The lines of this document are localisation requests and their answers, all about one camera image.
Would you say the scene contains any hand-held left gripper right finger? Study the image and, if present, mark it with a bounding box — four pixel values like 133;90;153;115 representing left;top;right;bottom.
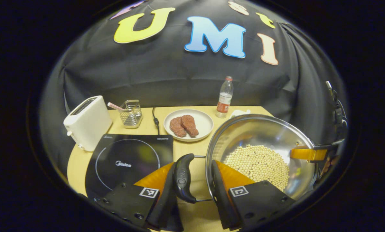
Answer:
211;159;296;231

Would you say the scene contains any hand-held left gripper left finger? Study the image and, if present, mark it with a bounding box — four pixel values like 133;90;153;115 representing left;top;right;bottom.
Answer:
98;161;184;232

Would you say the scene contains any stainless steel pot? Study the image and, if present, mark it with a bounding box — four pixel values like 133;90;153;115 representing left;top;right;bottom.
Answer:
173;114;318;204

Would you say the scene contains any black induction cooktop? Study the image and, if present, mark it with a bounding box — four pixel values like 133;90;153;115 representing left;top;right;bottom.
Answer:
85;134;174;202

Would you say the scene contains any pile of soybeans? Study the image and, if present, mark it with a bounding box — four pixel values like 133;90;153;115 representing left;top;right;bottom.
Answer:
223;144;290;191

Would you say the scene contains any black equipment stand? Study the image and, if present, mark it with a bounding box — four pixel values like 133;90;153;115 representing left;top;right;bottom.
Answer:
325;81;348;142

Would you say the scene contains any white round plate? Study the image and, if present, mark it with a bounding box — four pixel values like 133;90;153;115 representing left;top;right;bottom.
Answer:
164;109;214;142

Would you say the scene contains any white divided dish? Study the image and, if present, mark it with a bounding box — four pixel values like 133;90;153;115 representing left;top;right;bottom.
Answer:
230;109;251;119

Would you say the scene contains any brown meat piece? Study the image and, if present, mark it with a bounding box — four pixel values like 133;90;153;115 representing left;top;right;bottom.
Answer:
169;117;187;138
181;115;199;138

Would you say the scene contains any clear plastic water bottle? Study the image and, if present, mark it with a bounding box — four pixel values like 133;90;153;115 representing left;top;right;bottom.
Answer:
216;76;234;119

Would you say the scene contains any white toaster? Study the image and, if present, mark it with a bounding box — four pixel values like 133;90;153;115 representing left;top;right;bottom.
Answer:
63;95;113;152

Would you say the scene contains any pink straw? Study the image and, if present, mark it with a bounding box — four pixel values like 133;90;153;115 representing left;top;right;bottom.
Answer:
107;102;126;112

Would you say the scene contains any black power cord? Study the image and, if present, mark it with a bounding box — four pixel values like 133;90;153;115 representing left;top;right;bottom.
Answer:
152;107;161;135

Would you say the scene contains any metal wire basket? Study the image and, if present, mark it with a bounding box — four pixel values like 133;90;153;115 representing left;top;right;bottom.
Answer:
119;100;143;129

